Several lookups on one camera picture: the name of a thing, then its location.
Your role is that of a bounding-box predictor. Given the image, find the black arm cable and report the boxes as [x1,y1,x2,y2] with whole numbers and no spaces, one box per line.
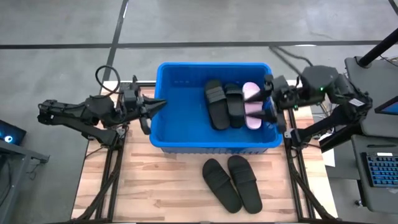
[95,65,121,95]
[269,46,313,68]

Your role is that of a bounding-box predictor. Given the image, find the white paper sheet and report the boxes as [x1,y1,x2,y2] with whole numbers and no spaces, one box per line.
[320,133,336,168]

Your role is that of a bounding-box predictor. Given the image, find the black monitor pole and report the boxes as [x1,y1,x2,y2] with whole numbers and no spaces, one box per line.
[356,27,398,68]

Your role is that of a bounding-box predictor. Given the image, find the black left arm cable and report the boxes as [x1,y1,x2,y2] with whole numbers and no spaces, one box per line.
[95,65,121,95]

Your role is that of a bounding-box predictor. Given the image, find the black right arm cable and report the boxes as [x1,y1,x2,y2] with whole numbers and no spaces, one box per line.
[269,46,313,68]

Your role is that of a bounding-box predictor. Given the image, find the black aluminium frame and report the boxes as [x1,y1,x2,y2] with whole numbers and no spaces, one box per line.
[270,81,338,222]
[67,74,156,223]

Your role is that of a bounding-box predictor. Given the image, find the blue lit screen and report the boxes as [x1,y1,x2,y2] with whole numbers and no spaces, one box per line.
[374,95,398,116]

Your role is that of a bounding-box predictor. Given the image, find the blue plastic bin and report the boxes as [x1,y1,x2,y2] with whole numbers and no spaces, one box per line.
[149,62,284,155]

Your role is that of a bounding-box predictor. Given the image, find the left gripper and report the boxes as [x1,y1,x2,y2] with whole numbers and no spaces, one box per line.
[119,74,168,136]

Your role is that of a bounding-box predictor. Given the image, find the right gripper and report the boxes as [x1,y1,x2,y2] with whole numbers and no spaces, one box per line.
[243,74,300,134]

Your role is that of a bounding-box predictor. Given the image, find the grey workstation cart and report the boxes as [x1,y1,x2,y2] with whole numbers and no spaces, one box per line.
[344,55,398,215]

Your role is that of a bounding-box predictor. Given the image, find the grey metal stand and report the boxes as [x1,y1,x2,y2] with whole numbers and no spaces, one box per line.
[0,139,50,224]

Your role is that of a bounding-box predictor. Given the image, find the black rubber slide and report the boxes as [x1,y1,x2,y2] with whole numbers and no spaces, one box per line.
[223,83,246,129]
[201,158,243,214]
[204,79,231,131]
[227,154,263,215]

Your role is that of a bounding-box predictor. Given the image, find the glowing dark monitor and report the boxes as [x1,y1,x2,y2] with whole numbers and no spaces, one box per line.
[0,119,28,146]

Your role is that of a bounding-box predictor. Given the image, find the pink rubber slide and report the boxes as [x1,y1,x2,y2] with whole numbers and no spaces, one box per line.
[241,82,264,130]

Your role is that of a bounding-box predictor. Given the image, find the backlit black keyboard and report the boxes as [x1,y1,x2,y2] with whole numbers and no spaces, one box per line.
[361,151,398,188]

